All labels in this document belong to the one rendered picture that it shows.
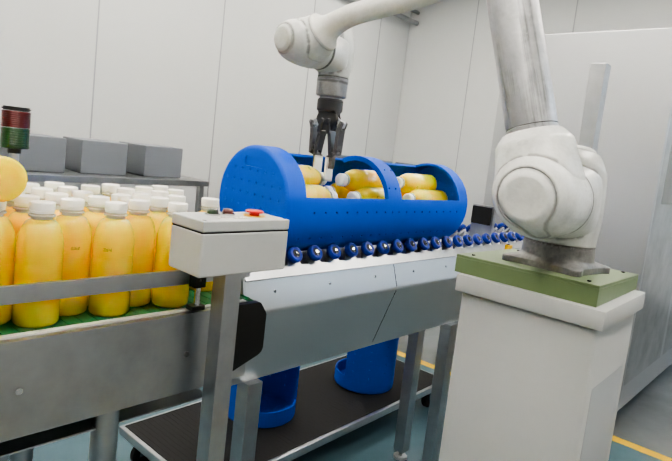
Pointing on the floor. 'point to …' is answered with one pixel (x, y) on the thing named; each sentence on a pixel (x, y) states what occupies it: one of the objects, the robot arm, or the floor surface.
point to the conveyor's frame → (108, 375)
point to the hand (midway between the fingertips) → (322, 168)
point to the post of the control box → (218, 367)
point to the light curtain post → (594, 105)
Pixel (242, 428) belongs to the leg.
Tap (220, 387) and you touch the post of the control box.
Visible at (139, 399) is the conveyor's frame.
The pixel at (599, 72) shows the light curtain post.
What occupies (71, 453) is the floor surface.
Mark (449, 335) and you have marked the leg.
